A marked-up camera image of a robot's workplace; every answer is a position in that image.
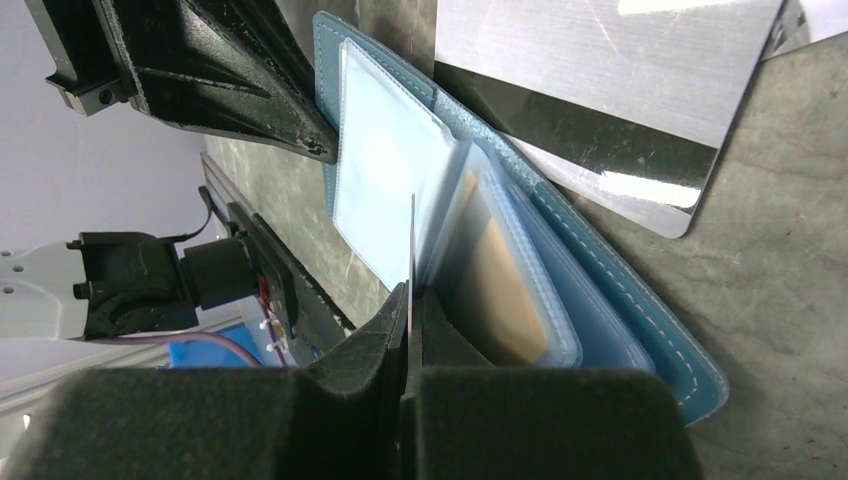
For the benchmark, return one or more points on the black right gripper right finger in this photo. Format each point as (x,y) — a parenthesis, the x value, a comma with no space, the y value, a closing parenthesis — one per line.
(462,418)

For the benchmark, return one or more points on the gold credit card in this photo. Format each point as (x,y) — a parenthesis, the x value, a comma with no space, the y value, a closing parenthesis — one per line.
(492,302)

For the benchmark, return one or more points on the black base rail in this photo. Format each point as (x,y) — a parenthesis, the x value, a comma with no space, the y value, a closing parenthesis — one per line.
(308,321)

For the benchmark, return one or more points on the blue card holder wallet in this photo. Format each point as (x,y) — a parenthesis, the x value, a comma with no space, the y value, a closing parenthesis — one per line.
(400,133)

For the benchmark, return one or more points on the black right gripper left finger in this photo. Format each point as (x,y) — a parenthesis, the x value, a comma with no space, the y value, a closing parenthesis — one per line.
(335,419)

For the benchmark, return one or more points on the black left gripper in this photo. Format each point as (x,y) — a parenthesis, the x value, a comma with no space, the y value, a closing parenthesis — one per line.
(225,68)

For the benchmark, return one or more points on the blue plastic crate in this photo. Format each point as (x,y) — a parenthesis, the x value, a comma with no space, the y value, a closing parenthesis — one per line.
(204,354)

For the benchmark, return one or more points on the white printed VIP card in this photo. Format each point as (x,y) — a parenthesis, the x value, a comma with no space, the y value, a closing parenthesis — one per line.
(800,23)

